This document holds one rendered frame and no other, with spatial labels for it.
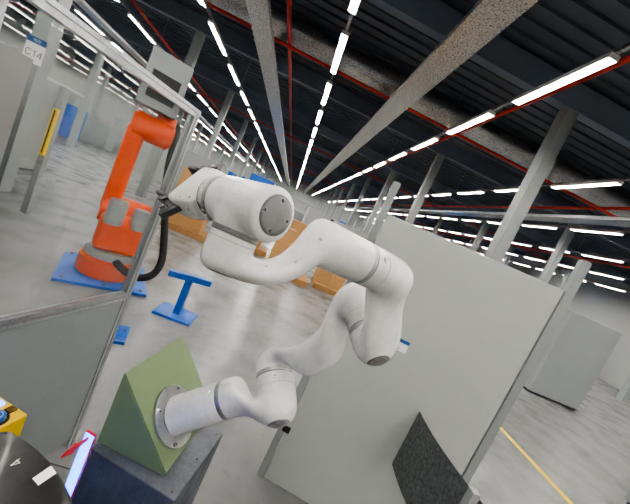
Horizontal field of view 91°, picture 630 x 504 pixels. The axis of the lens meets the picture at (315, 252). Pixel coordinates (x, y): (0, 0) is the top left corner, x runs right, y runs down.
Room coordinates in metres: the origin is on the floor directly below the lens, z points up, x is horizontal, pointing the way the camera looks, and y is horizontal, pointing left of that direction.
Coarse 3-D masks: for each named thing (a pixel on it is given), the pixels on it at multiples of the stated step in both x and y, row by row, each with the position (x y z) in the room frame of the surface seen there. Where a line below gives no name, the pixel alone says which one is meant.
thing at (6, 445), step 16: (0, 432) 0.50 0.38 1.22; (0, 448) 0.48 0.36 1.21; (16, 448) 0.49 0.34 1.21; (32, 448) 0.50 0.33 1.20; (0, 464) 0.46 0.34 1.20; (32, 464) 0.49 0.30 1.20; (48, 464) 0.50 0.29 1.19; (0, 480) 0.44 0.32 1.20; (16, 480) 0.46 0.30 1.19; (32, 480) 0.47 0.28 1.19; (48, 480) 0.48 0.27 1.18; (0, 496) 0.43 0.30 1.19; (16, 496) 0.44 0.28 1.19; (32, 496) 0.45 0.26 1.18; (48, 496) 0.47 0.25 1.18; (64, 496) 0.48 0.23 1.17
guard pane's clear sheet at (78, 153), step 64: (0, 64) 0.83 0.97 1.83; (64, 64) 0.97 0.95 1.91; (0, 128) 0.87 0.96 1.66; (64, 128) 1.03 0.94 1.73; (128, 128) 1.27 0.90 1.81; (0, 192) 0.91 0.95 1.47; (64, 192) 1.10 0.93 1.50; (128, 192) 1.39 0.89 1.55; (0, 256) 0.97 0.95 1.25; (64, 256) 1.19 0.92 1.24; (128, 256) 1.53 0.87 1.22
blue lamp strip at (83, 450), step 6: (84, 438) 0.59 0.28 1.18; (90, 438) 0.59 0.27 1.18; (84, 444) 0.59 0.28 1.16; (90, 444) 0.59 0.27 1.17; (84, 450) 0.59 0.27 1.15; (78, 456) 0.59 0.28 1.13; (84, 456) 0.59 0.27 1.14; (78, 462) 0.59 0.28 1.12; (72, 468) 0.59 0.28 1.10; (78, 468) 0.59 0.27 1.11; (72, 474) 0.59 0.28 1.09; (78, 474) 0.59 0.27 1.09; (72, 480) 0.59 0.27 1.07; (66, 486) 0.59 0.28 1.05; (72, 486) 0.59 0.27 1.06
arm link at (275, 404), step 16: (224, 384) 0.90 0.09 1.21; (240, 384) 0.91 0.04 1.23; (256, 384) 0.89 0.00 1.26; (272, 384) 0.85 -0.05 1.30; (288, 384) 0.87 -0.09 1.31; (224, 400) 0.86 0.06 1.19; (240, 400) 0.84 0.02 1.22; (256, 400) 0.83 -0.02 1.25; (272, 400) 0.82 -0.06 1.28; (288, 400) 0.83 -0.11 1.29; (224, 416) 0.87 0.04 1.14; (240, 416) 0.88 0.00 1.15; (256, 416) 0.81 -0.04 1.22; (272, 416) 0.80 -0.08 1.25; (288, 416) 0.82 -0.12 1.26
